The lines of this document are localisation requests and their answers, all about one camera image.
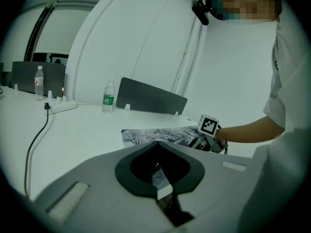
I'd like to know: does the black head camera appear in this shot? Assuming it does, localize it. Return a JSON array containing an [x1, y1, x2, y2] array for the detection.
[[191, 0, 212, 26]]

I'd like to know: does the black power cable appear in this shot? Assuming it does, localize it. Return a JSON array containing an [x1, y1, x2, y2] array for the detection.
[[24, 102, 52, 197]]

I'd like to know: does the white roller blind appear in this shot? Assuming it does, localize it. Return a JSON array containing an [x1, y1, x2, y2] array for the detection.
[[34, 7, 95, 56]]

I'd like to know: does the person's right forearm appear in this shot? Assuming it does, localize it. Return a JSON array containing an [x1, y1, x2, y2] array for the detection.
[[215, 116, 285, 144]]

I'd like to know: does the green label water bottle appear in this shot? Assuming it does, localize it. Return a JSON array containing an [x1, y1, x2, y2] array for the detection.
[[102, 78, 116, 115]]

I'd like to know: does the person's head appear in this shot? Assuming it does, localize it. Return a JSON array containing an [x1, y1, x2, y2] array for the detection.
[[204, 0, 283, 24]]

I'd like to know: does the dark grey desk divider panel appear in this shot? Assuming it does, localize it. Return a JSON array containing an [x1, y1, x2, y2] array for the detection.
[[116, 77, 188, 116], [11, 61, 66, 99]]

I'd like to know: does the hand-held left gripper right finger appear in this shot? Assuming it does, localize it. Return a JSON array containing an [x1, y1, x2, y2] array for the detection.
[[157, 141, 206, 228]]

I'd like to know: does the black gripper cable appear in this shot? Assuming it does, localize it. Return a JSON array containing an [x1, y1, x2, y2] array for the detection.
[[217, 124, 229, 155]]

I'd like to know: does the white power strip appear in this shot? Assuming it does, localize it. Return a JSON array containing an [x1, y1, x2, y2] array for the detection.
[[45, 100, 79, 117]]

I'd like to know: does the person's white shirt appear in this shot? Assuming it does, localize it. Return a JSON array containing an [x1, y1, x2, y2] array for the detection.
[[263, 0, 309, 131]]

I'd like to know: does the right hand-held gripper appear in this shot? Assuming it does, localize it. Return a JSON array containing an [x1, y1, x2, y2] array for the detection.
[[189, 114, 229, 154]]

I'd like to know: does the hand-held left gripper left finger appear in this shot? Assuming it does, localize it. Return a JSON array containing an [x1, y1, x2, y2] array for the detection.
[[115, 141, 160, 199]]

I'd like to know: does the red label water bottle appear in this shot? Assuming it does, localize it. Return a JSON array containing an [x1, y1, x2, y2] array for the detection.
[[34, 66, 45, 101]]

